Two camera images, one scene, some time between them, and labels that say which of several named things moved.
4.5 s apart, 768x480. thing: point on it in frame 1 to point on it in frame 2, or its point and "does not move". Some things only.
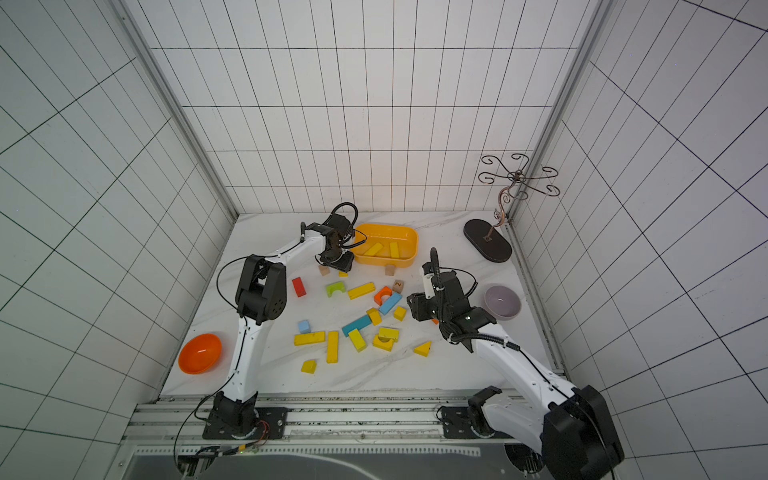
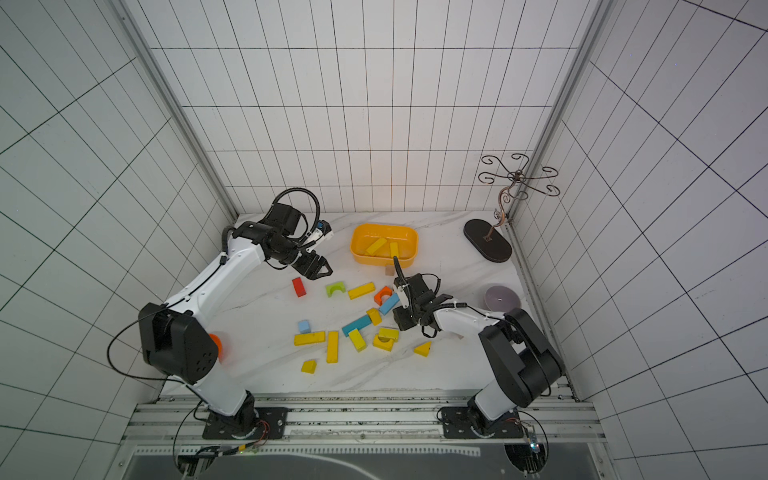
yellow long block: (361, 290) does not move
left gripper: (344, 266) to (315, 261)
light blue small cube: (304, 326) does not move
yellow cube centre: (375, 316) does not move
